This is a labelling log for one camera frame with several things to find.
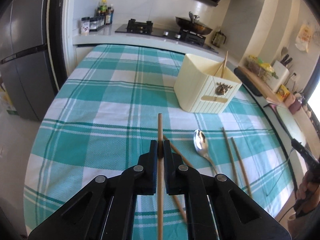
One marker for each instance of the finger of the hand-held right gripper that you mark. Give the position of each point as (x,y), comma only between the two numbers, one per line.
(301,150)

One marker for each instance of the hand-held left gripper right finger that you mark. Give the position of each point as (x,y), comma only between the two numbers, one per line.
(167,155)

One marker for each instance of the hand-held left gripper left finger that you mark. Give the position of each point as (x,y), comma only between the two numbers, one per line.
(153,155)

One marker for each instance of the wooden chopstick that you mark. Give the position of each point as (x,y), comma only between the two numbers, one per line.
(228,152)
(224,63)
(180,208)
(218,68)
(160,130)
(240,163)

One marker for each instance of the metal spoon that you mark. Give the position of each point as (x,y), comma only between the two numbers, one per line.
(200,141)

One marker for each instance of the cream utensil holder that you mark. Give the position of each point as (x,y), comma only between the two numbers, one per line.
(200,90)

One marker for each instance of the person's right hand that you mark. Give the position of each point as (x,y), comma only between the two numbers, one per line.
(303,192)

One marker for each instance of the pale green plastic board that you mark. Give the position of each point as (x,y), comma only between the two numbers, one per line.
(290,125)

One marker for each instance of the purple cup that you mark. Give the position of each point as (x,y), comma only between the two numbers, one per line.
(296,106)

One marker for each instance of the pink cup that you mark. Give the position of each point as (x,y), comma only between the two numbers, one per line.
(289,100)

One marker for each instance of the yellow seasoning packet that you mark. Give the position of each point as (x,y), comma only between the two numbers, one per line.
(283,93)

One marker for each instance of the teal checked tablecloth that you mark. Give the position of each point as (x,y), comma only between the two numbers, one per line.
(100,105)

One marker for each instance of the wooden cutting board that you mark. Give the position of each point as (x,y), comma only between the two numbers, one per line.
(260,87)

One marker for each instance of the white knife block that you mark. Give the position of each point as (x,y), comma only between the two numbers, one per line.
(280,77)

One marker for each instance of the black rolling pin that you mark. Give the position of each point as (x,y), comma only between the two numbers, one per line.
(246,82)

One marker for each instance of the yellow green plastic bag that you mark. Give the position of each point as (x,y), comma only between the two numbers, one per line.
(265,66)

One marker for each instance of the metal spatula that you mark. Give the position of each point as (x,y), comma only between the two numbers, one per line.
(284,51)

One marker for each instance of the white hanging plastic bag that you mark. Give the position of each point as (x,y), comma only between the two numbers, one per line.
(304,37)

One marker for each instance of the black gas stove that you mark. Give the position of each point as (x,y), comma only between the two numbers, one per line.
(160,31)

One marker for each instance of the white kitchen counter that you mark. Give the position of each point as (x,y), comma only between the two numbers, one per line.
(112,36)

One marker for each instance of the glass pitcher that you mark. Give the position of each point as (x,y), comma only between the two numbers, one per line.
(218,38)

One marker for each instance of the dark wok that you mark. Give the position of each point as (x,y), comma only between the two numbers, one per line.
(197,31)

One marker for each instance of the glass wok lid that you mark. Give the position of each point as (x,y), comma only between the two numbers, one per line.
(191,21)

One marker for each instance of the row of spice bottles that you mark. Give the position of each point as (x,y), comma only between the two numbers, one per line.
(96,23)

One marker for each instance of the dark sauce bottle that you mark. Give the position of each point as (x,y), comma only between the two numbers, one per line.
(108,17)

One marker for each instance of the white label spice jar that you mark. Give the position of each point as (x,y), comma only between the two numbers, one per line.
(85,26)

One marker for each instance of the blue label bottle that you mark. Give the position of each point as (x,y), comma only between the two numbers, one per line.
(112,10)

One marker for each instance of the yellow cardboard box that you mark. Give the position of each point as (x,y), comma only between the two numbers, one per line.
(7,100)

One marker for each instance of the grey refrigerator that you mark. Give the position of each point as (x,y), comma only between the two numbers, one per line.
(27,55)

